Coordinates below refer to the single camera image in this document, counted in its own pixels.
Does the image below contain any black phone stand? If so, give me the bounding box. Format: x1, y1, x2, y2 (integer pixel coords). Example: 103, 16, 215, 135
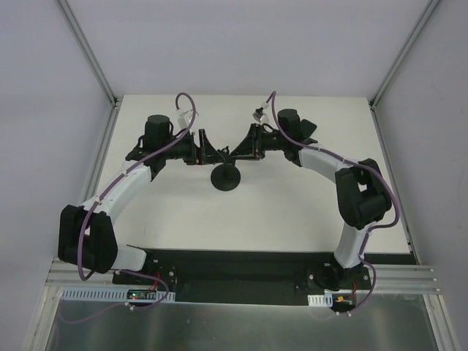
211, 146, 241, 192

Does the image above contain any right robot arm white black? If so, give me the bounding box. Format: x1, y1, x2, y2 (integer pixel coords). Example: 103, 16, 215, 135
231, 107, 392, 291

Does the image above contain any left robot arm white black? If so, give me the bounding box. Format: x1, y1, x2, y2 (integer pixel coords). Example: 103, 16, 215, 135
58, 115, 225, 284

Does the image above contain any black smartphone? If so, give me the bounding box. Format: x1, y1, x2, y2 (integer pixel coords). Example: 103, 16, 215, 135
300, 119, 317, 140

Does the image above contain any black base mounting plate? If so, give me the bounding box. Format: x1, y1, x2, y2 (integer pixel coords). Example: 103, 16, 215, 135
69, 246, 381, 305

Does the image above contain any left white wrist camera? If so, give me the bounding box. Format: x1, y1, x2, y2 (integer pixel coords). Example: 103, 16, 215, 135
176, 109, 193, 129

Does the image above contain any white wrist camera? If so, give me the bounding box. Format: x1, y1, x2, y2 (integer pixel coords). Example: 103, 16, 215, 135
252, 107, 269, 124
176, 109, 193, 129

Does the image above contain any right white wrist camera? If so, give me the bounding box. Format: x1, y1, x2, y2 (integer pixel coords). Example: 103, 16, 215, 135
252, 107, 269, 124

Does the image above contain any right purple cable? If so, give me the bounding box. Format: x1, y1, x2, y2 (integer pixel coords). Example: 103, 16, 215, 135
265, 90, 401, 319

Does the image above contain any purple cable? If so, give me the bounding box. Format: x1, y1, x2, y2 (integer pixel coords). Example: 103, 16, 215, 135
265, 90, 401, 319
58, 91, 200, 324

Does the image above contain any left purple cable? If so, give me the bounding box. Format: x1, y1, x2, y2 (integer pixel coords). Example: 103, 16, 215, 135
58, 91, 200, 324

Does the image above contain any right white cable duct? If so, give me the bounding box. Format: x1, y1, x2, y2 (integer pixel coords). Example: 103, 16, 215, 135
307, 293, 333, 308

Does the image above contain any white cable duct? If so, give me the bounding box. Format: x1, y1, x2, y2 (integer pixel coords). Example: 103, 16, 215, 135
61, 287, 176, 303
307, 293, 333, 308

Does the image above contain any left aluminium corner post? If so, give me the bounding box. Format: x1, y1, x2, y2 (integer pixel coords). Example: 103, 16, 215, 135
54, 0, 118, 107

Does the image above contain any aluminium corner post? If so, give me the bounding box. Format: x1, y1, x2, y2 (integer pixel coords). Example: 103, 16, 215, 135
369, 0, 443, 111
54, 0, 118, 107

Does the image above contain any aluminium frame rail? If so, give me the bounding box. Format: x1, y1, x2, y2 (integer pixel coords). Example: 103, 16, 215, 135
45, 259, 442, 295

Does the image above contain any left white cable duct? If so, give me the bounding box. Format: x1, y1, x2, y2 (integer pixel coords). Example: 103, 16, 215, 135
61, 287, 176, 303

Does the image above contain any right aluminium corner post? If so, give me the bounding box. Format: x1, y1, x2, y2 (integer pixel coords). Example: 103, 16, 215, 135
369, 0, 443, 111

